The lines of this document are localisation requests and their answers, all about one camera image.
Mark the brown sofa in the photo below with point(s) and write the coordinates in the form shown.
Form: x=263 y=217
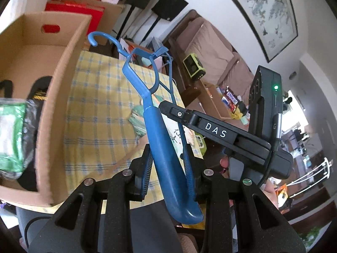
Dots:
x=210 y=42

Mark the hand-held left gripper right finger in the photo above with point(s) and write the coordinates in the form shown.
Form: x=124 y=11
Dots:
x=189 y=174

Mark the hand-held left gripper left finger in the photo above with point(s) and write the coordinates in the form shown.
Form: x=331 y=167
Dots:
x=147 y=174

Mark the red gift box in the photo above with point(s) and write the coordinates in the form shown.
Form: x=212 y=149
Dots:
x=79 y=10

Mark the printed paper booklet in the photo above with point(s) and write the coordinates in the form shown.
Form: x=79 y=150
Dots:
x=179 y=137

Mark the blue clothes hanger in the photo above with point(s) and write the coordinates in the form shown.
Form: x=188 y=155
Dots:
x=155 y=126

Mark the green plastic packet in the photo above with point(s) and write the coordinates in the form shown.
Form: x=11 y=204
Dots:
x=10 y=137

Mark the framed wall painting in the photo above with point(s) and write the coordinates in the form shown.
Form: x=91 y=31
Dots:
x=263 y=13

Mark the green and black device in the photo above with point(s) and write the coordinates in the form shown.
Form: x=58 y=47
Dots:
x=193 y=67

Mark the person's right forearm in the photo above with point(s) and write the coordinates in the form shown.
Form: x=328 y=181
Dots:
x=271 y=197

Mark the large brown cardboard box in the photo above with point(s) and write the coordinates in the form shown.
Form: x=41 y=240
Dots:
x=110 y=18

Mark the yellow checked tablecloth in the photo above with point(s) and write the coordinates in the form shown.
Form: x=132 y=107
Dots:
x=100 y=110

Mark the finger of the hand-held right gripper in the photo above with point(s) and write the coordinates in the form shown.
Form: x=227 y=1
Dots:
x=179 y=113

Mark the cardboard box of clutter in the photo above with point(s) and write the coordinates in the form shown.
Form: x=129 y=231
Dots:
x=142 y=50

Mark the black insole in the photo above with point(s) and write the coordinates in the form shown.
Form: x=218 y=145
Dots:
x=43 y=87

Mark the brown candy bar packet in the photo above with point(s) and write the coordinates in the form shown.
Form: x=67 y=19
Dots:
x=231 y=100

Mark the teal paper bundle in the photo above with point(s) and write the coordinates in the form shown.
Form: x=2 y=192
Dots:
x=138 y=121

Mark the white metal rack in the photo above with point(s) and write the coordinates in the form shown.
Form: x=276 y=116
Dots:
x=310 y=176

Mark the person's right hand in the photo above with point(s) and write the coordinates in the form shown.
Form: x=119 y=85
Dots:
x=224 y=162

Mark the cardboard box of snacks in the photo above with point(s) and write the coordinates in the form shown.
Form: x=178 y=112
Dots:
x=213 y=102

